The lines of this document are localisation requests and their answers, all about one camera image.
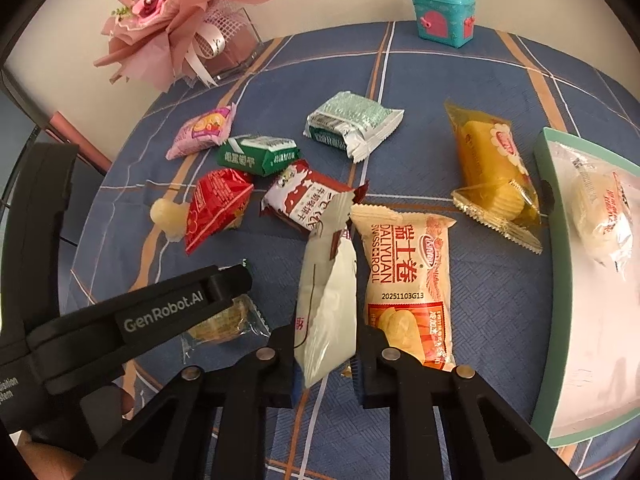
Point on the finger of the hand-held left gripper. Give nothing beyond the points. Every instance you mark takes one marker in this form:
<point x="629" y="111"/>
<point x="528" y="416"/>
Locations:
<point x="232" y="280"/>

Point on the dark green biscuit packet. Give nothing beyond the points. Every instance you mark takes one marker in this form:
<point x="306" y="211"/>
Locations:
<point x="255" y="155"/>

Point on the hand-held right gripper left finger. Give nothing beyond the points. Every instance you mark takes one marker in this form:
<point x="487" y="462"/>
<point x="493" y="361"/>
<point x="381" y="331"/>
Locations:
<point x="297" y="390"/>

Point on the clear bun packet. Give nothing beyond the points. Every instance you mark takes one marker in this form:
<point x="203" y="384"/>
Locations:
<point x="595" y="215"/>

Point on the person's left hand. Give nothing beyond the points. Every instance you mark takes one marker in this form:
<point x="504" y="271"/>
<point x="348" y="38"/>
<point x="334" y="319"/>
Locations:
<point x="50" y="462"/>

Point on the red white biscuit packet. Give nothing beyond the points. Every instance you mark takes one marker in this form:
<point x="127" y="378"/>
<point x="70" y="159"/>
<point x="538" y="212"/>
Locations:
<point x="295" y="195"/>

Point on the clear glass vase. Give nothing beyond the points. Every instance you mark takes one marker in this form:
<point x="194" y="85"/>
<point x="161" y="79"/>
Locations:
<point x="235" y="45"/>

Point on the light green snack packet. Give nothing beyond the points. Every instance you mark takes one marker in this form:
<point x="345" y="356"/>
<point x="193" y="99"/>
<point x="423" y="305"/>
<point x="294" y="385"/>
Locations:
<point x="350" y="120"/>

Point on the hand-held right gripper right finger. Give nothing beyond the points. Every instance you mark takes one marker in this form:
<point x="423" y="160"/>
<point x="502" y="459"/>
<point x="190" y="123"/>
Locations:
<point x="359" y="385"/>

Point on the red snack packet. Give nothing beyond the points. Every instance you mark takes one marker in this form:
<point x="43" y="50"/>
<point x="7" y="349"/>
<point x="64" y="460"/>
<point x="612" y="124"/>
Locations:
<point x="215" y="210"/>

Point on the pink flower bouquet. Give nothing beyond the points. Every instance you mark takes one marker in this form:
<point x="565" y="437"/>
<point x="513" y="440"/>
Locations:
<point x="160" y="20"/>

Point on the beige cake roll packet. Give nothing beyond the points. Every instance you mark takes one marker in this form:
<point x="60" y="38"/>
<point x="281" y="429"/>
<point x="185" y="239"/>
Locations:
<point x="410" y="270"/>

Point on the teal toy box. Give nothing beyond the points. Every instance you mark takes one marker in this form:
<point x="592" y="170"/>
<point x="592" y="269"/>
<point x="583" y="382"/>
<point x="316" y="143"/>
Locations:
<point x="442" y="15"/>

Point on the pink cake roll packet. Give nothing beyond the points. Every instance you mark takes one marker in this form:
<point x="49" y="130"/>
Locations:
<point x="200" y="130"/>

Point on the clear green-edged cake packet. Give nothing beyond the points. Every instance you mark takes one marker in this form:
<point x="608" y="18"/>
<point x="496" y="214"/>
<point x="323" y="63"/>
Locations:
<point x="225" y="322"/>

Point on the white snack packet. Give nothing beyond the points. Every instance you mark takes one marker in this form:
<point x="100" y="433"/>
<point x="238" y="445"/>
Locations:
<point x="325" y="310"/>

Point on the yellow cake packet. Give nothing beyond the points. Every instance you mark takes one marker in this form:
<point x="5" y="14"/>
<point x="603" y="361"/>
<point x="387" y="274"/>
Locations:
<point x="490" y="160"/>

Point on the mint green cardboard tray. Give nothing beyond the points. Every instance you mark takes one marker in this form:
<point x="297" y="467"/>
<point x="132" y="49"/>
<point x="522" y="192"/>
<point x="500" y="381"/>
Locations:
<point x="600" y="335"/>

